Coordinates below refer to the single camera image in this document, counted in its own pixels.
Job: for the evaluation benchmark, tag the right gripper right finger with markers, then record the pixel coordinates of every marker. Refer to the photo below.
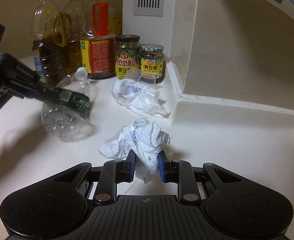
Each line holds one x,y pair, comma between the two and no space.
181,173

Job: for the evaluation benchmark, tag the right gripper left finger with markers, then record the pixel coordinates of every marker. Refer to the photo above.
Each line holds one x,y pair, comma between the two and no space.
112,173

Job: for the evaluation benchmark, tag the white tissue ball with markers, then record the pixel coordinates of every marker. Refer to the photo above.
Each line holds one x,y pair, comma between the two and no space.
146,139

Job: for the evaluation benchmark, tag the crushed clear plastic bottle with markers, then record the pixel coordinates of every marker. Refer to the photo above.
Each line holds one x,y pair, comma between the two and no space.
69,118

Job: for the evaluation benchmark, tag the white tissue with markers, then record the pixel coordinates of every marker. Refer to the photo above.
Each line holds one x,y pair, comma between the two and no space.
137,97

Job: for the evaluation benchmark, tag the clear plastic cup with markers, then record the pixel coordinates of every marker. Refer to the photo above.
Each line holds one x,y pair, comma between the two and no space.
141,76

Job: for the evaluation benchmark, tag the small dark sauce bottle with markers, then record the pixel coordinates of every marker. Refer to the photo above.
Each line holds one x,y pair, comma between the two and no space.
48,31

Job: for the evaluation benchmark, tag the large dark oil bottle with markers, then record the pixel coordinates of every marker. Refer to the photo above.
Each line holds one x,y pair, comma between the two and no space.
74,10

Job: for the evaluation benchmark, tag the yellow red label oil bottle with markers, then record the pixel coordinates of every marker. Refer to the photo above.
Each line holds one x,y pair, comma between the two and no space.
97,40

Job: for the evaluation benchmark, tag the small pickle jar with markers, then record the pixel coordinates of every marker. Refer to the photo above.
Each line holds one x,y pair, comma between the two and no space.
152,60

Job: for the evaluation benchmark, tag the tall green pickle jar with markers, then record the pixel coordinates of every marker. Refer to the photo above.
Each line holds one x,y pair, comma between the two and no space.
127,54

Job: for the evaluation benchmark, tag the white wall vent panel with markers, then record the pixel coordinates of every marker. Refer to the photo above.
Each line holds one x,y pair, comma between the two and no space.
173,29

